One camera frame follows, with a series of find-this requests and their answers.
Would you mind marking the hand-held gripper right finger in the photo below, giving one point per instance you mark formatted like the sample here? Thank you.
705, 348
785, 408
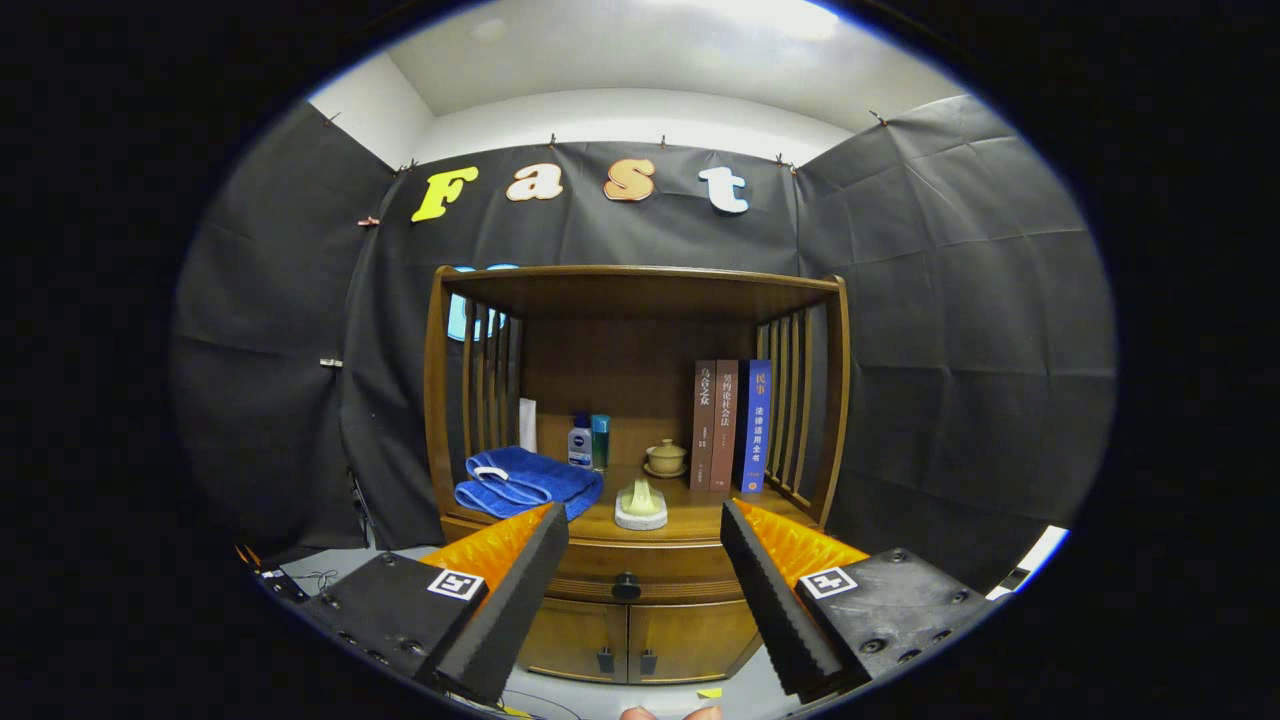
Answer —
775, 600

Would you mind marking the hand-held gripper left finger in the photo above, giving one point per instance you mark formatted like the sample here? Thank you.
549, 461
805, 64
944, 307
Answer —
520, 600

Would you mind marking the wooden drawer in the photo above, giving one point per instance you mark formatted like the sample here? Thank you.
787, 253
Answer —
600, 570

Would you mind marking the green and white scrub brush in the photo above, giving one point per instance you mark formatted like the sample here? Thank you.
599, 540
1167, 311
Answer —
641, 505

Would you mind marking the wooden cabinet door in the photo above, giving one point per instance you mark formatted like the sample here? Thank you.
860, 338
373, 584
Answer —
690, 640
575, 635

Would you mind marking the wooden countertop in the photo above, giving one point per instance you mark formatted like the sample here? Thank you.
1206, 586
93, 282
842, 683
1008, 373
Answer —
690, 520

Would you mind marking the wooden cabinet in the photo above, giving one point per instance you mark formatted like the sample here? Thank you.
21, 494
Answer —
620, 370

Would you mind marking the blue folded towel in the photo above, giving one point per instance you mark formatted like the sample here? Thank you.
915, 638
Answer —
540, 480

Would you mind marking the white bottle with blue cap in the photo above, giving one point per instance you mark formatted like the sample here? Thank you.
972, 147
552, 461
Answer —
580, 448

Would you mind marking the blue book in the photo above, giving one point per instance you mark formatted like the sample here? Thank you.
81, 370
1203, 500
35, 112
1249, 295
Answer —
757, 430

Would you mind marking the white upright card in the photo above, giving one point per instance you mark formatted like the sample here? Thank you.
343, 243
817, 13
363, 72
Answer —
528, 425

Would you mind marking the reddish brown book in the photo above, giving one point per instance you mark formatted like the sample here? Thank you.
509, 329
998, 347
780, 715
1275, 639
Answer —
725, 430

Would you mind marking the teal bottle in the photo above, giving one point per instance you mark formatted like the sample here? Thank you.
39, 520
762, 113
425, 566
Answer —
600, 440

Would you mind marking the beige lidded teacup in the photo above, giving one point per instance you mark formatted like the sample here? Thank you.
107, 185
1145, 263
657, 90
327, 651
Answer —
665, 458

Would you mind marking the dark brown book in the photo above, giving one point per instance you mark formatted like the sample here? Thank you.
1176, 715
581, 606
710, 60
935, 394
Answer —
703, 430

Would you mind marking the black backdrop cloth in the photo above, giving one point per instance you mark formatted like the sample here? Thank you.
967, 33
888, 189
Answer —
950, 300

